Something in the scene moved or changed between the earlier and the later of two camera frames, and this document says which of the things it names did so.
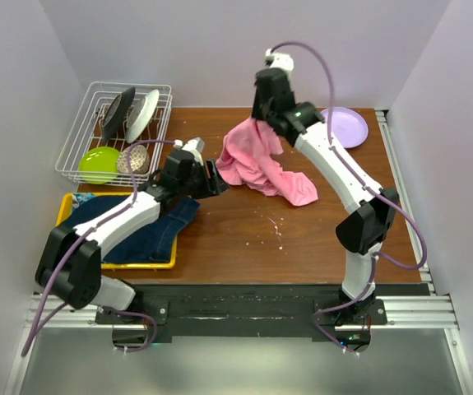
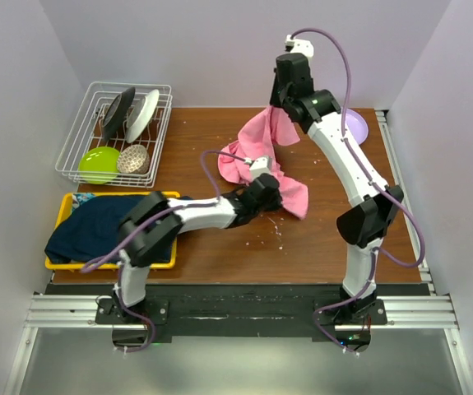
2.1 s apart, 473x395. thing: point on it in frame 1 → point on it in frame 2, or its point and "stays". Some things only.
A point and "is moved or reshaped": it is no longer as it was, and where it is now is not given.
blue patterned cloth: x=78 y=198 stays
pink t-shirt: x=248 y=158 is moved or reshaped
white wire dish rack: x=119 y=135 stays
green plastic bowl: x=99 y=165 stays
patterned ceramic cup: x=140 y=160 stays
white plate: x=141 y=115 stays
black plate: x=116 y=113 stays
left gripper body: x=197 y=184 → x=272 y=204
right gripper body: x=259 y=109 → x=279 y=97
